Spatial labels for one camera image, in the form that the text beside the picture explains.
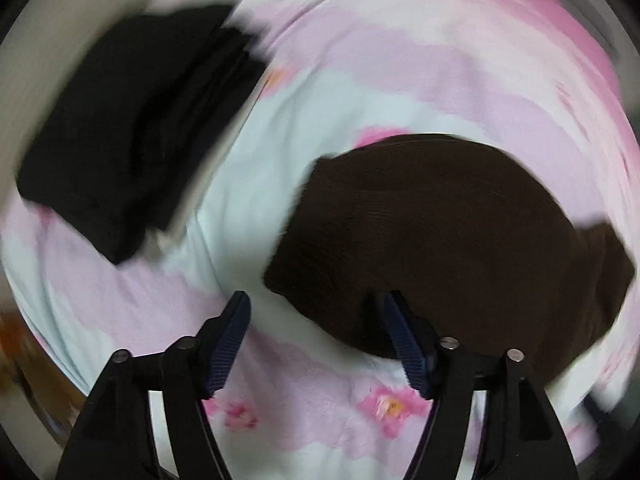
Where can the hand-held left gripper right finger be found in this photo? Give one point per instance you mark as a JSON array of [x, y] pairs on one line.
[[406, 345]]

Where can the pink floral blanket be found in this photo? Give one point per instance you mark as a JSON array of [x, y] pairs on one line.
[[400, 60]]

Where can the dark brown pants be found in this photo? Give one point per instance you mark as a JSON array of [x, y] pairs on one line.
[[440, 240]]

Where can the black folded garment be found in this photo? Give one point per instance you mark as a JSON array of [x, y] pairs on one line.
[[130, 130]]

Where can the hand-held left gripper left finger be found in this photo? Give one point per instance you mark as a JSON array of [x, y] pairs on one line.
[[228, 345]]

